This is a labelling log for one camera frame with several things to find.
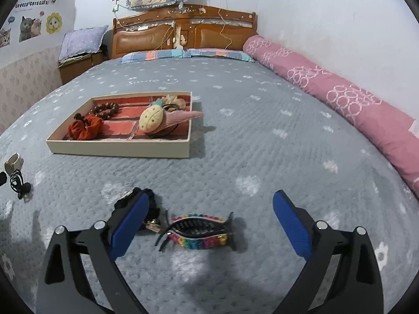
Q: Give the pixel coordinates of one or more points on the purple dotted cushion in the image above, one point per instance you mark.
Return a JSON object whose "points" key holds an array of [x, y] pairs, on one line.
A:
{"points": [[81, 42]]}

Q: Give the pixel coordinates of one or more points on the striped pillow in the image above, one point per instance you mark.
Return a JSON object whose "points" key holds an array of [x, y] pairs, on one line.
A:
{"points": [[150, 55], [219, 54]]}

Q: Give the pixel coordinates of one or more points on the rainbow hair clip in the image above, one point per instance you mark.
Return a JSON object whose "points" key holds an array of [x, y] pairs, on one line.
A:
{"points": [[196, 238]]}

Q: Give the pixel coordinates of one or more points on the pineapple plush hair clip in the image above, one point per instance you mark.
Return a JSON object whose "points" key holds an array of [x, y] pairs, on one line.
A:
{"points": [[152, 119]]}

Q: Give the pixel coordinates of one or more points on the beige wrist band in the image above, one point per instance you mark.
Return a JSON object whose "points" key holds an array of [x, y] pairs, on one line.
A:
{"points": [[13, 162]]}

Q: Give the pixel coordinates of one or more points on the beige jewelry tray red lining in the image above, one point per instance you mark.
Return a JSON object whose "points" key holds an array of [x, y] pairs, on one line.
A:
{"points": [[121, 148]]}

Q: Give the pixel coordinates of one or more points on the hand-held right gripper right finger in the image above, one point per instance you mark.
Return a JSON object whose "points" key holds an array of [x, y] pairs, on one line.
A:
{"points": [[291, 224]]}

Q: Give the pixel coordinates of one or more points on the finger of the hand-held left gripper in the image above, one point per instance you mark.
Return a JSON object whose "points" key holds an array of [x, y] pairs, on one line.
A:
{"points": [[2, 178]]}

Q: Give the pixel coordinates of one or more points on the sunflower cat wall sticker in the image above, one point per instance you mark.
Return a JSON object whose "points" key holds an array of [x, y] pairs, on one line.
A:
{"points": [[53, 23]]}

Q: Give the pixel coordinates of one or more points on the tabby kitten wall sticker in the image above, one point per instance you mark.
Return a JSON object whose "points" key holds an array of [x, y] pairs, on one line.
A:
{"points": [[5, 37]]}

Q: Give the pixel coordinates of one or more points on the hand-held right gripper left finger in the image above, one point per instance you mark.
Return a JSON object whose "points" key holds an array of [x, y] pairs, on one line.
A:
{"points": [[129, 227]]}

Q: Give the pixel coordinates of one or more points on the lettering wall sticker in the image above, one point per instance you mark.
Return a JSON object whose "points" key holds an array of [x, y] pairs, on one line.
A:
{"points": [[34, 3]]}

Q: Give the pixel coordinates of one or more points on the grey cats wall sticker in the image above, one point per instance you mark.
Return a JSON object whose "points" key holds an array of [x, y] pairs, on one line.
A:
{"points": [[30, 29]]}

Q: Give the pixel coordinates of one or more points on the grey flower print blanket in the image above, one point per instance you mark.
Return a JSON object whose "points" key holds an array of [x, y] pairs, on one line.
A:
{"points": [[245, 150]]}

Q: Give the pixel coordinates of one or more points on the black hair claw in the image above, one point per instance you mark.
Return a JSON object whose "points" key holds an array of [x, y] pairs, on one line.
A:
{"points": [[17, 183]]}

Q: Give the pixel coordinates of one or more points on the wooden bed headboard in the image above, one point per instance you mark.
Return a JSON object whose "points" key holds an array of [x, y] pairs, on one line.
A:
{"points": [[144, 37]]}

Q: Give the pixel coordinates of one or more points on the wooden nightstand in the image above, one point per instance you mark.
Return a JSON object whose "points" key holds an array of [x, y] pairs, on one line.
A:
{"points": [[78, 68]]}

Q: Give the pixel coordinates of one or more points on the orange fabric scrunchie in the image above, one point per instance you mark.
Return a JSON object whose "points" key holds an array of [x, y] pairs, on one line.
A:
{"points": [[85, 127]]}

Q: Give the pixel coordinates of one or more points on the pink patterned bolster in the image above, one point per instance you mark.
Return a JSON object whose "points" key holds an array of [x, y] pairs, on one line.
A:
{"points": [[343, 101]]}

